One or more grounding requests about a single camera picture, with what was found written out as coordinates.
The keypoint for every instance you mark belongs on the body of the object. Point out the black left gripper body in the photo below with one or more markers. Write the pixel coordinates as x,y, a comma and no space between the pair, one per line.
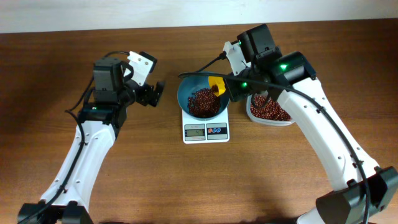
140,94

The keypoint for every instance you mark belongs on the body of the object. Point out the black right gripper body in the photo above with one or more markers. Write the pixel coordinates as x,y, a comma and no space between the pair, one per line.
232,90

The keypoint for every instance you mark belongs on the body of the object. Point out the yellow plastic scoop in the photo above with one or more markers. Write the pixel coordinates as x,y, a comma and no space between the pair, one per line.
217,85

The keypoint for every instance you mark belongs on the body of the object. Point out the clear plastic container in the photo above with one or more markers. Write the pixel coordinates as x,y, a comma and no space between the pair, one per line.
264,121

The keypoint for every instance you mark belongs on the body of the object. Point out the blue bowl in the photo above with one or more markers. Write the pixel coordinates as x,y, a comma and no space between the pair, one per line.
192,82

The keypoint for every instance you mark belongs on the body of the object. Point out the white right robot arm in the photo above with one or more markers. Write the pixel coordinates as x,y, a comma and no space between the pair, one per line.
361,188

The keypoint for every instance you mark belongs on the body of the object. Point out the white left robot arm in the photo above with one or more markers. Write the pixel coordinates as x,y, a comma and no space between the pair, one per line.
115,85

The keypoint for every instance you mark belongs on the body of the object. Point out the red beans in bowl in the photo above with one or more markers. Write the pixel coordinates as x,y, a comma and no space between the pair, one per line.
203,103

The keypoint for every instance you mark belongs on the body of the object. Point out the white digital kitchen scale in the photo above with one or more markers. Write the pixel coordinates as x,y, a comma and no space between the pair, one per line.
206,130

